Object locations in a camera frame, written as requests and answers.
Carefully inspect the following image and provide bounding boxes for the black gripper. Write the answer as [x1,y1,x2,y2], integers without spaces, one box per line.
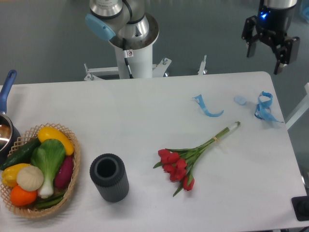
[241,0,300,74]

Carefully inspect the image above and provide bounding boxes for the red tulip bouquet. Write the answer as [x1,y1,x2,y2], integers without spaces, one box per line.
[153,121,241,196]

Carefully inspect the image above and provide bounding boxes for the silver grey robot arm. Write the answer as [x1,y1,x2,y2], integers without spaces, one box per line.
[85,0,300,79]

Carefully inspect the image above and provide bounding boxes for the blue object top right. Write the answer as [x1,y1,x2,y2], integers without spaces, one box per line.
[299,5,309,23]

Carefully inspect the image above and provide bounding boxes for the tangled blue ribbon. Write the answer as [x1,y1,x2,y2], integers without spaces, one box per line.
[254,91,283,123]

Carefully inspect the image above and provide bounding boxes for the curved blue ribbon strip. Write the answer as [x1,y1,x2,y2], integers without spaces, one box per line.
[193,94,224,117]

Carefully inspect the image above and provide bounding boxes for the black device at edge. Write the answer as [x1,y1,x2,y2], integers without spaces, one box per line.
[291,196,309,221]

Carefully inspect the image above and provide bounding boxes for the dark grey ribbed vase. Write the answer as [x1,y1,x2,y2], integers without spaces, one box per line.
[89,153,129,203]

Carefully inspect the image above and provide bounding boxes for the purple sweet potato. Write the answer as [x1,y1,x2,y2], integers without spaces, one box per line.
[54,156,73,189]

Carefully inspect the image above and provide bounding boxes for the green bok choy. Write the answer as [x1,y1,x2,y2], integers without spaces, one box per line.
[30,139,66,199]

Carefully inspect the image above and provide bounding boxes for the woven bamboo basket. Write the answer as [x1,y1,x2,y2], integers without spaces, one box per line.
[0,123,81,218]

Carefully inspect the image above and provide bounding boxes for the green cucumber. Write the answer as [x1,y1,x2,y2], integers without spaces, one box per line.
[0,138,41,171]

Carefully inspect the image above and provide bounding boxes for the cream steamed bun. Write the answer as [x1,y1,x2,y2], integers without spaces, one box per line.
[16,165,44,191]

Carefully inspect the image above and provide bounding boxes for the green bean pods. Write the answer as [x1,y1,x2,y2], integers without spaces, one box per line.
[34,191,65,210]

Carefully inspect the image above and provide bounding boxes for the yellow bell pepper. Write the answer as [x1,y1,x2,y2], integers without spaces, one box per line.
[1,163,30,188]

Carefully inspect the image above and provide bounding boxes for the orange fruit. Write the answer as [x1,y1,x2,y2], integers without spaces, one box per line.
[10,186,37,206]

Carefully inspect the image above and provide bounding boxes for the white frame at right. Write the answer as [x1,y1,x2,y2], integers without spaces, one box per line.
[285,83,309,130]

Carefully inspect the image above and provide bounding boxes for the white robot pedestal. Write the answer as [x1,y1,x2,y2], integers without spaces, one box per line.
[114,45,153,79]

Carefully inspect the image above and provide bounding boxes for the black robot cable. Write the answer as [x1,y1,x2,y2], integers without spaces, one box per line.
[122,38,134,79]

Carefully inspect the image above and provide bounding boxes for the white metal base frame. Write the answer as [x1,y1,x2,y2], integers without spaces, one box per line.
[83,55,208,82]

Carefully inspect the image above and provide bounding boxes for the blue handled saucepan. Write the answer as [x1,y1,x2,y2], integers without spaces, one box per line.
[0,70,20,164]

